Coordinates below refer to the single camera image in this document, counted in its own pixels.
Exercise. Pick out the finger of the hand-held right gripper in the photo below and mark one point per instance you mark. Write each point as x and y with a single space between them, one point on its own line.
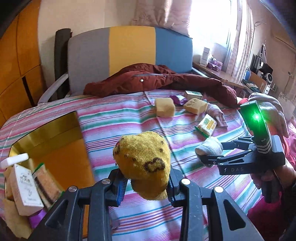
208 160
233 143

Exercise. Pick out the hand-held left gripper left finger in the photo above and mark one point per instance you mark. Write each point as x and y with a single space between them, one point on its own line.
121 192

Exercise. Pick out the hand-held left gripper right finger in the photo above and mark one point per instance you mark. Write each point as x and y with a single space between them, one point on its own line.
178 194

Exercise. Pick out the white sock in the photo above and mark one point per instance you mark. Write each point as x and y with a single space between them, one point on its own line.
209 146

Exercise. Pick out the pink striped sock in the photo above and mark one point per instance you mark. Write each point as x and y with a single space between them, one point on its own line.
216 113

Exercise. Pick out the yellow knit sock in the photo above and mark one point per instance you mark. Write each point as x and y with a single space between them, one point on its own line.
143 157

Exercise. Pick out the gold tin box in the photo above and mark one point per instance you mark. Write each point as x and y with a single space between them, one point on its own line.
62 153

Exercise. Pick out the green scouring sponge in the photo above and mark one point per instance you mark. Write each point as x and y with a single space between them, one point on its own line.
46 185

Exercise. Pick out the white printed box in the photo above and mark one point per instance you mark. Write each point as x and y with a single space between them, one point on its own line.
25 187

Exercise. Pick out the small white bottle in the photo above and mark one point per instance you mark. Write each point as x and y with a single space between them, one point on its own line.
13 160

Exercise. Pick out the person's right forearm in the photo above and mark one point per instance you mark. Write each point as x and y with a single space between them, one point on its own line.
288 185

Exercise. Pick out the black desktop speaker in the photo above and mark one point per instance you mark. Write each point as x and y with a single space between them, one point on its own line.
256 62

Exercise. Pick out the person's right hand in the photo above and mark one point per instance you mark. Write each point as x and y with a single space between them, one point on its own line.
263 179

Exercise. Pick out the white knit glove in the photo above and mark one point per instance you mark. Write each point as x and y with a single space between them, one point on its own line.
270 104

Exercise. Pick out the cardboard box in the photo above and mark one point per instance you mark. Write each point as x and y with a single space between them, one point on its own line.
255 80

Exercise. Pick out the black silver radio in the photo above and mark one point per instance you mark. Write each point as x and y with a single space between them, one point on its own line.
268 77

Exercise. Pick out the green white box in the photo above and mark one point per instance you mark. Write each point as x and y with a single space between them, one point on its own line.
193 94

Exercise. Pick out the wooden desk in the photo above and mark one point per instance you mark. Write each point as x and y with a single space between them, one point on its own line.
222 76

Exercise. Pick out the red cloth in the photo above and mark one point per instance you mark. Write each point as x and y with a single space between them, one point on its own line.
261 215

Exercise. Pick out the purple storage box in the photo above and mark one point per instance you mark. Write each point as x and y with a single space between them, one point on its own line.
215 64

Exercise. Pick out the pink patterned curtain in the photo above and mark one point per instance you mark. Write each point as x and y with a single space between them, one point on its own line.
242 46
161 14

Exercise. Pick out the tall white box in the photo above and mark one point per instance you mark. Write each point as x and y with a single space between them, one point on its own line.
204 56

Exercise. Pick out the dark red jacket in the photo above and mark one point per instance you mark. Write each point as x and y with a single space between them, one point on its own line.
143 81

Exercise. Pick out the grey yellow blue chair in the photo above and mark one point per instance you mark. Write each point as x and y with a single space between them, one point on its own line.
92 58

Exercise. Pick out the black rolled mat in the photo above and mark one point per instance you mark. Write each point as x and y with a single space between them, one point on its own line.
61 51

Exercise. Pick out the wooden wardrobe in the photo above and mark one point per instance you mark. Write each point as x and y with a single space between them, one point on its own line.
18 58

